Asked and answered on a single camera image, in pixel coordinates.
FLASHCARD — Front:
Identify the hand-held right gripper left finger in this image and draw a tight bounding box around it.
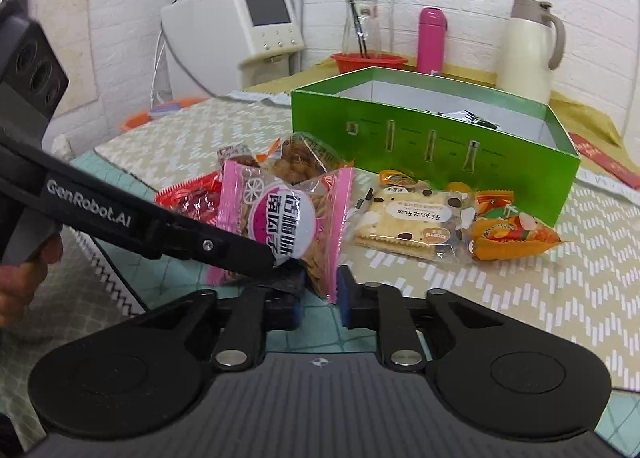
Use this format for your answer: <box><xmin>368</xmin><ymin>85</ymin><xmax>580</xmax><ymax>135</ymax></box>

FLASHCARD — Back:
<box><xmin>122</xmin><ymin>287</ymin><xmax>302</xmax><ymax>372</ymax></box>

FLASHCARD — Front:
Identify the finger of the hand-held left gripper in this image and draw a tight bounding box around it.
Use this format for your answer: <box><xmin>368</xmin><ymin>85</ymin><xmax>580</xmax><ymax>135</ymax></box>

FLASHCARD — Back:
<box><xmin>252</xmin><ymin>268</ymin><xmax>307</xmax><ymax>297</ymax></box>
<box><xmin>146</xmin><ymin>203</ymin><xmax>280</xmax><ymax>275</ymax></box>

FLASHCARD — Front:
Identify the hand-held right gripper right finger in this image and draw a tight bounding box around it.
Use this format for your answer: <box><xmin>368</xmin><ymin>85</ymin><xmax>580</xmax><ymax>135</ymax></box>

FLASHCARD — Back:
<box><xmin>338</xmin><ymin>264</ymin><xmax>507</xmax><ymax>372</ymax></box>

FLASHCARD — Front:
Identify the pink seed packet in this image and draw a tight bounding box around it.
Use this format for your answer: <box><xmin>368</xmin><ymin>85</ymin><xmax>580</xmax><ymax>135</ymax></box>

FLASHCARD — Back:
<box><xmin>207</xmin><ymin>160</ymin><xmax>356</xmax><ymax>304</ymax></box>

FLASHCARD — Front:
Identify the small red snack packet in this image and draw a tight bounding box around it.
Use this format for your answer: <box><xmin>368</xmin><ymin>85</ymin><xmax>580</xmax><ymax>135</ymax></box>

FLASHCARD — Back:
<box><xmin>155</xmin><ymin>172</ymin><xmax>224</xmax><ymax>227</ymax></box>

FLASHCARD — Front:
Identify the cream biscuit packet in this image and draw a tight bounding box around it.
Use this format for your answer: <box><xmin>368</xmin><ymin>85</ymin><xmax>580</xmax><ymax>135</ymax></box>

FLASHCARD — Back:
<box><xmin>350</xmin><ymin>185</ymin><xmax>471</xmax><ymax>264</ymax></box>

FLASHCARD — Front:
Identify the clear orange-edged nut packet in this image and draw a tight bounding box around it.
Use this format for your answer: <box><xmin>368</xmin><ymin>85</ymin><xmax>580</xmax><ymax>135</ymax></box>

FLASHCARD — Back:
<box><xmin>260</xmin><ymin>132</ymin><xmax>351</xmax><ymax>185</ymax></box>

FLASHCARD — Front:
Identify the green cardboard box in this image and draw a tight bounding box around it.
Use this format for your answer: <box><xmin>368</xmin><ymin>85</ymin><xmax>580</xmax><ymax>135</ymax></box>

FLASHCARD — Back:
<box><xmin>291</xmin><ymin>65</ymin><xmax>582</xmax><ymax>228</ymax></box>

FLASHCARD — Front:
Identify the yellow jelly cup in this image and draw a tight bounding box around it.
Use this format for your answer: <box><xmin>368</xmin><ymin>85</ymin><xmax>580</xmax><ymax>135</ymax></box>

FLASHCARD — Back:
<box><xmin>444</xmin><ymin>181</ymin><xmax>477</xmax><ymax>206</ymax></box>

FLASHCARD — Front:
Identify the orange striped snack packet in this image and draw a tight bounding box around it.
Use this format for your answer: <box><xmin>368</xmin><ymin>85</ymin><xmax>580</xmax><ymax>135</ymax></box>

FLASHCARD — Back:
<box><xmin>474</xmin><ymin>189</ymin><xmax>516</xmax><ymax>219</ymax></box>

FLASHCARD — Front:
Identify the orange jelly cup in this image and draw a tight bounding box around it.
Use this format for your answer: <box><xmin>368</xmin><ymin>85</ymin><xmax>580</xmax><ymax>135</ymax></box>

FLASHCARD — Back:
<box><xmin>467</xmin><ymin>212</ymin><xmax>565</xmax><ymax>262</ymax></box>

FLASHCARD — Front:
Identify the person's left hand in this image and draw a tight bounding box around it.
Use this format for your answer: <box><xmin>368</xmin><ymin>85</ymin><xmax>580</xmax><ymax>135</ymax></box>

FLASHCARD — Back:
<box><xmin>0</xmin><ymin>237</ymin><xmax>64</xmax><ymax>330</ymax></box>

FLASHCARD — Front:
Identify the beige hanging cloth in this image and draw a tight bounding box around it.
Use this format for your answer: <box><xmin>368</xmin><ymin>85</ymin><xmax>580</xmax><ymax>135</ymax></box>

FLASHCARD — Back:
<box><xmin>27</xmin><ymin>0</ymin><xmax>104</xmax><ymax>117</ymax></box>

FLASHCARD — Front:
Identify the small brown candy packet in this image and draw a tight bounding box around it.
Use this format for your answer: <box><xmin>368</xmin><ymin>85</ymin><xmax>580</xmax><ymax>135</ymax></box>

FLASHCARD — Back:
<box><xmin>217</xmin><ymin>142</ymin><xmax>254</xmax><ymax>167</ymax></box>

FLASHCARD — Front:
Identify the orange plastic basin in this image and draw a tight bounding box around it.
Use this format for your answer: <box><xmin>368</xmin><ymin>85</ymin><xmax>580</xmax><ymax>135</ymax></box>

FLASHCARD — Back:
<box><xmin>122</xmin><ymin>97</ymin><xmax>207</xmax><ymax>133</ymax></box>

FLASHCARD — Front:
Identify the white machine with screen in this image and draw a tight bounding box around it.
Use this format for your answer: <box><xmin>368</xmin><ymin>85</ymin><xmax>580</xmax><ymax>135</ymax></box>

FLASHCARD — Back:
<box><xmin>160</xmin><ymin>0</ymin><xmax>306</xmax><ymax>100</ymax></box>

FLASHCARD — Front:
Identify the patterned tablecloth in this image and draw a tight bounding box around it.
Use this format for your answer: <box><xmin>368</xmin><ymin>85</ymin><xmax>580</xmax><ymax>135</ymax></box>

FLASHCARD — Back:
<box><xmin>0</xmin><ymin>97</ymin><xmax>640</xmax><ymax>444</ymax></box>

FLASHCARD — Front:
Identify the red plastic basket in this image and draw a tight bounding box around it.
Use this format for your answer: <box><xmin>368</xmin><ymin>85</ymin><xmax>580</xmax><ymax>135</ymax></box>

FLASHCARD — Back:
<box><xmin>330</xmin><ymin>52</ymin><xmax>409</xmax><ymax>75</ymax></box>

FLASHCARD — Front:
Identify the black straw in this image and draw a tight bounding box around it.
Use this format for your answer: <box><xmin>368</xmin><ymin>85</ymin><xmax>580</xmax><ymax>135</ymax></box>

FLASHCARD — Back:
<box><xmin>346</xmin><ymin>0</ymin><xmax>370</xmax><ymax>59</ymax></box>
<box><xmin>356</xmin><ymin>0</ymin><xmax>367</xmax><ymax>58</ymax></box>

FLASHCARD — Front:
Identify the pink bottle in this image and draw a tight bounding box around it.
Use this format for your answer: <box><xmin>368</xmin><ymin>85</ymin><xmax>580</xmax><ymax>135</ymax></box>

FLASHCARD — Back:
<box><xmin>416</xmin><ymin>7</ymin><xmax>448</xmax><ymax>75</ymax></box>

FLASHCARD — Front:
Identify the glass pitcher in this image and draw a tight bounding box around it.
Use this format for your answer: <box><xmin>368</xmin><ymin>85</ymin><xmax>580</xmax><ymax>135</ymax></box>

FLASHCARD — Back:
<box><xmin>342</xmin><ymin>0</ymin><xmax>382</xmax><ymax>59</ymax></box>

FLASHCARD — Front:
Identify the red printed card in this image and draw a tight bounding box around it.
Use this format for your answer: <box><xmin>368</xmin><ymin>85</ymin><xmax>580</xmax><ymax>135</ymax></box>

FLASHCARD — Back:
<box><xmin>567</xmin><ymin>132</ymin><xmax>640</xmax><ymax>190</ymax></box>

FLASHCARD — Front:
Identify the cream thermos jug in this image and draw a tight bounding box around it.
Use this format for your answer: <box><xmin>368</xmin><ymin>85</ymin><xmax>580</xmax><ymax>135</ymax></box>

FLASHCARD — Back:
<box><xmin>495</xmin><ymin>0</ymin><xmax>567</xmax><ymax>95</ymax></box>

